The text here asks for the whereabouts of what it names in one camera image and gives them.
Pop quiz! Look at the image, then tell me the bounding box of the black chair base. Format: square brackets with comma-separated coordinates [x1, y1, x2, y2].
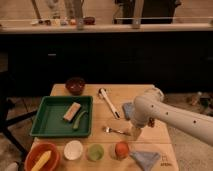
[0, 71, 38, 158]

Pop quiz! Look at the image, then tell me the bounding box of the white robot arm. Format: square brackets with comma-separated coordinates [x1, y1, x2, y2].
[130, 87, 213, 146]

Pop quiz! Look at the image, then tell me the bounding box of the silver metal fork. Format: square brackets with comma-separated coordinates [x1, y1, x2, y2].
[102, 127, 131, 136]

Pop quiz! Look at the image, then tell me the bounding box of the blue sponge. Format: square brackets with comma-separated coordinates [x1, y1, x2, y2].
[122, 102, 133, 120]

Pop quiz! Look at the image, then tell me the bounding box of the orange bowl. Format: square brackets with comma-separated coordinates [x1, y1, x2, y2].
[24, 142, 60, 171]

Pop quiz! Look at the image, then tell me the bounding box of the green cup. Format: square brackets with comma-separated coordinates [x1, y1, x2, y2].
[87, 144, 104, 162]

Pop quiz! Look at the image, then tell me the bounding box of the green plastic tray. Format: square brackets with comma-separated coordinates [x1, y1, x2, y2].
[30, 96, 93, 137]

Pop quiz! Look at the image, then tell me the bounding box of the tan bread stick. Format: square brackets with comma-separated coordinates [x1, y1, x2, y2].
[63, 102, 81, 122]

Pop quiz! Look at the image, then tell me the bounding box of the yellow corn cob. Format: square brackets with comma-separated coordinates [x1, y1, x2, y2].
[31, 151, 51, 171]

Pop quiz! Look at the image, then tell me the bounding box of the dark red bowl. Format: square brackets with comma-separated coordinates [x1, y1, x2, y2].
[65, 77, 85, 95]

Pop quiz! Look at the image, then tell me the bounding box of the red bowl on counter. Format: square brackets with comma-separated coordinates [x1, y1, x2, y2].
[83, 17, 95, 25]

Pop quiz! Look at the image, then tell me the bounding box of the orange tomato fruit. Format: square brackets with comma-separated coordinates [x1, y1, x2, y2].
[115, 141, 129, 159]

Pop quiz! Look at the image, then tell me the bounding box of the blue folded cloth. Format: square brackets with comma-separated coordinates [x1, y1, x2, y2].
[129, 151, 160, 171]

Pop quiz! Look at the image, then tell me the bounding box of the long counter shelf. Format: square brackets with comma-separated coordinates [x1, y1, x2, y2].
[0, 23, 213, 34]

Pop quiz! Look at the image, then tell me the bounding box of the white small bowl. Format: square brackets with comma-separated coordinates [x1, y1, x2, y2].
[64, 140, 83, 160]

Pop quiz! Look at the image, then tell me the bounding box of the green cucumber piece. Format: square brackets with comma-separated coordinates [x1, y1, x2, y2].
[73, 111, 87, 130]

